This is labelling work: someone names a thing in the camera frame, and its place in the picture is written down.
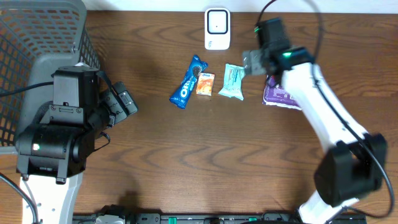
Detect red purple snack bag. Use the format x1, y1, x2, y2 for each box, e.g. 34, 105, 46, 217
262, 76, 301, 110

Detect mint green snack packet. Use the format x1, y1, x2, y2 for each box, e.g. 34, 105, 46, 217
218, 63, 245, 101

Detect blue Oreo cookie pack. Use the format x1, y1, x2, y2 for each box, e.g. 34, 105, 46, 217
169, 55, 208, 109

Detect small orange snack box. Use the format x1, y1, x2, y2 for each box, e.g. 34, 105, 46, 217
196, 73, 215, 96

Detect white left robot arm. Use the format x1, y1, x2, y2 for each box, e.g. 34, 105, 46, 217
16, 66, 137, 223

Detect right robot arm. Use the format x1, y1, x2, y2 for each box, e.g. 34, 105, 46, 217
243, 47, 395, 223

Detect white barcode scanner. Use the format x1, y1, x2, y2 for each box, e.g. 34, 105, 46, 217
204, 7, 231, 50

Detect grey plastic mesh basket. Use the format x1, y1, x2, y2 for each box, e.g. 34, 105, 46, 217
1, 0, 100, 155

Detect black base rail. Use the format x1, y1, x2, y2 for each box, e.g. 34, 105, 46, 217
72, 212, 368, 224

